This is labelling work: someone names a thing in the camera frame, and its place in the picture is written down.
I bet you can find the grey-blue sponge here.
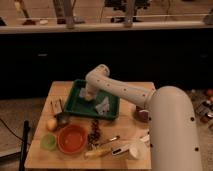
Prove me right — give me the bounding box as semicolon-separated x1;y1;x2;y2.
79;88;86;98

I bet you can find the black chair frame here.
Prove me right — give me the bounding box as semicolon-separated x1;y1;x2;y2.
0;120;31;171

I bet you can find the small green plastic cup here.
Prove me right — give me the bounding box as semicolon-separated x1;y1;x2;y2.
40;134;57;151

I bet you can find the white and black garlic press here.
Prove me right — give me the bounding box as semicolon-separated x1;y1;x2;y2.
112;135;150;155

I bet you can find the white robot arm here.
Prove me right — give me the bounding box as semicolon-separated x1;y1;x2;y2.
85;64;203;171

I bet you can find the yellow-handled utensil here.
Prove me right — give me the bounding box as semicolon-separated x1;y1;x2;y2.
85;148;111;158

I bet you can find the crumpled grey cloth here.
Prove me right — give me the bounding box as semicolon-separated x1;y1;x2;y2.
95;97;110;115

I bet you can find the white plastic cup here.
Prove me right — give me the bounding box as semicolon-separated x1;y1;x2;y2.
129;140;147;160

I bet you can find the bunch of dark grapes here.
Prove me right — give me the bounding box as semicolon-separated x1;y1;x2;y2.
87;120;101;144

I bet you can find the small metal cup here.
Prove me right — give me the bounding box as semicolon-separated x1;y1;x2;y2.
56;113;69;126

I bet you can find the small wooden block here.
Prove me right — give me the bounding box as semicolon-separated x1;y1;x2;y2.
50;99;63;115

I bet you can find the dark maroon bowl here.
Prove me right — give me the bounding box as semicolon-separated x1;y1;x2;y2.
135;107;149;123

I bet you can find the orange plastic bowl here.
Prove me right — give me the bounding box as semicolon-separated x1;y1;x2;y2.
57;124;87;155

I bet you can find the yellow lemon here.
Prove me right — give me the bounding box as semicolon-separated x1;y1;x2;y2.
46;118;58;131

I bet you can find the green plastic tray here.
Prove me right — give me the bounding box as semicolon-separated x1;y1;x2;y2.
64;79;120;120

